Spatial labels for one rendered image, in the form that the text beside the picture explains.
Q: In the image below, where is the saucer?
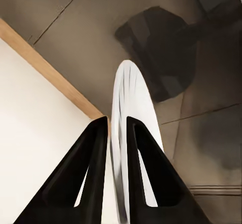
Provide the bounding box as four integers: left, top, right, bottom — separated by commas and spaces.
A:
110, 60, 163, 224

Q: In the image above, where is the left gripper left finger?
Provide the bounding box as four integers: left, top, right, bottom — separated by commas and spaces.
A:
13, 116, 108, 224

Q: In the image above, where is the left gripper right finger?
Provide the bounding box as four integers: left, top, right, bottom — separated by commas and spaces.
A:
127, 116, 212, 224

